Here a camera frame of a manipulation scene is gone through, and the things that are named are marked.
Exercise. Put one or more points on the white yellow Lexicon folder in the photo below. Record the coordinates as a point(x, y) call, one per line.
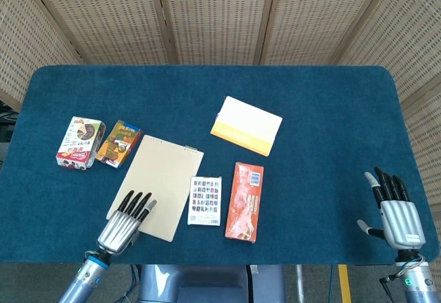
point(246, 124)

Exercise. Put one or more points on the beige spiral notepad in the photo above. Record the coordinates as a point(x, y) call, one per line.
point(162, 172)

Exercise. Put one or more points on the yellow orange snack box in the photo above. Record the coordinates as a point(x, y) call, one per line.
point(119, 143)

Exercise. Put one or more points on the woven wooden folding screen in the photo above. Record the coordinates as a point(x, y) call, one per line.
point(220, 13)

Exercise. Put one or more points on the white red cookie box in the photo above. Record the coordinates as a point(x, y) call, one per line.
point(77, 144)

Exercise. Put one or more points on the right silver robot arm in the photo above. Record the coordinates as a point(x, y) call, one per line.
point(415, 279)

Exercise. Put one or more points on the long orange snack box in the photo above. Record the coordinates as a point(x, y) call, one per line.
point(244, 203)

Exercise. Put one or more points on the white picture grid card box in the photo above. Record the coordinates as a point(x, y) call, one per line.
point(205, 199)

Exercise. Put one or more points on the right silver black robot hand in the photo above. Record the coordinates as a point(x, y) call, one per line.
point(401, 220)

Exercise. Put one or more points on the teal blue table cloth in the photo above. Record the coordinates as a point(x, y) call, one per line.
point(310, 110)

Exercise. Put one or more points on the grey blue robot torso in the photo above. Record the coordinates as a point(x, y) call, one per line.
point(206, 282)

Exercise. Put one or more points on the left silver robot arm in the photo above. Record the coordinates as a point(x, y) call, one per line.
point(82, 279)

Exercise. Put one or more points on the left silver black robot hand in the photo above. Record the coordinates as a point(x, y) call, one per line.
point(119, 229)

